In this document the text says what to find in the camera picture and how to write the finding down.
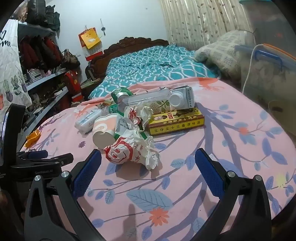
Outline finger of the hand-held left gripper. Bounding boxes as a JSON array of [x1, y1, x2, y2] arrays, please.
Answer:
[[16, 150, 49, 160], [23, 152, 73, 166]]

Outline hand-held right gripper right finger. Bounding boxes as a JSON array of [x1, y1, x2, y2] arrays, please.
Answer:
[[194, 148, 273, 241]]

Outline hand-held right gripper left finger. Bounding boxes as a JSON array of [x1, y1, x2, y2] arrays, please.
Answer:
[[24, 149, 104, 241]]

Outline large red white wrapper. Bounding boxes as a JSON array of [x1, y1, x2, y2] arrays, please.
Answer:
[[104, 130, 160, 170]]

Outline yellow box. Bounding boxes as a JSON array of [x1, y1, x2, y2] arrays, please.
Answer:
[[148, 108, 205, 136]]

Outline clear plastic bottle green label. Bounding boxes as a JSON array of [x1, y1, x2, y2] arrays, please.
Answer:
[[110, 87, 173, 111]]

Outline beige plastic bin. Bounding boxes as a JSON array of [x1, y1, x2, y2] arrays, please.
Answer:
[[268, 100, 296, 139]]

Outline orange peel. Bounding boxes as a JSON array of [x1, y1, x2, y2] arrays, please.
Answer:
[[25, 130, 42, 148]]

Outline pink floral bedsheet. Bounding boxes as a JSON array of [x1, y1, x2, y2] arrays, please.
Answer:
[[17, 76, 296, 241]]

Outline paper cup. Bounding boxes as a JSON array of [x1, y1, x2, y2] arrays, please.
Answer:
[[92, 115, 119, 149]]

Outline white tissue pack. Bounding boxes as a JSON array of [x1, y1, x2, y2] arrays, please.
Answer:
[[74, 109, 104, 134]]

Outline white green plastic packet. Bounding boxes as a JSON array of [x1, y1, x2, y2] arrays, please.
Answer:
[[114, 115, 148, 140]]

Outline houndstooth bag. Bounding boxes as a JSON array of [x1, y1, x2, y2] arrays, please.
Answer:
[[24, 68, 43, 85]]

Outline grey metal shelf rack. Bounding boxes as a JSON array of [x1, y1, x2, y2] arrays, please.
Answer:
[[17, 23, 82, 139]]

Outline white printed cloth bag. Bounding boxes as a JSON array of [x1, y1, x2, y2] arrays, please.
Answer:
[[0, 19, 33, 131]]

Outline crushed plastic bottle green label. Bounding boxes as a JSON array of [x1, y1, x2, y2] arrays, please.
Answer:
[[99, 104, 126, 118]]

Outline small crumpled red white wrapper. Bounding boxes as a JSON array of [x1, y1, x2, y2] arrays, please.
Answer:
[[124, 105, 153, 131]]

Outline red gift box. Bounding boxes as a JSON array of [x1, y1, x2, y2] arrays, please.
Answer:
[[64, 71, 84, 104]]

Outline white drink carton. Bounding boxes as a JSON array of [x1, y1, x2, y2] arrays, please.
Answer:
[[150, 86, 196, 114]]

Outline brown handbag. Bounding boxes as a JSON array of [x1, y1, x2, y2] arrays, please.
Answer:
[[60, 49, 80, 67]]

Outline teal patterned quilt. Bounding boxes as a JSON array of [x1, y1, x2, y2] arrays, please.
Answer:
[[89, 44, 221, 99]]

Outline yellow red paper bag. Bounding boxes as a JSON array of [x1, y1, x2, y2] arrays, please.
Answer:
[[78, 27, 102, 49]]

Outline beige checked blanket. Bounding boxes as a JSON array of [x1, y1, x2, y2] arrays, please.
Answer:
[[194, 30, 255, 79]]

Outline black bags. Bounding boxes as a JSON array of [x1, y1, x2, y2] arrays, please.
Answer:
[[25, 0, 61, 32]]

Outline carved wooden headboard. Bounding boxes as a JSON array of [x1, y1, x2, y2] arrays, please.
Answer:
[[84, 37, 169, 81]]

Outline leaf print curtain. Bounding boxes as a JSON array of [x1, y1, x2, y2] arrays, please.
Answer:
[[159, 0, 251, 46]]

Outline white cable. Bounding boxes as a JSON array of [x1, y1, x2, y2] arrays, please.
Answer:
[[241, 44, 264, 93]]

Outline red wall calendar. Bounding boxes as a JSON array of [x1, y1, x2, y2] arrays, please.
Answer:
[[84, 44, 103, 62]]

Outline clear storage bin blue handle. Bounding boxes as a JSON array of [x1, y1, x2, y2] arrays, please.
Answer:
[[235, 43, 296, 112]]

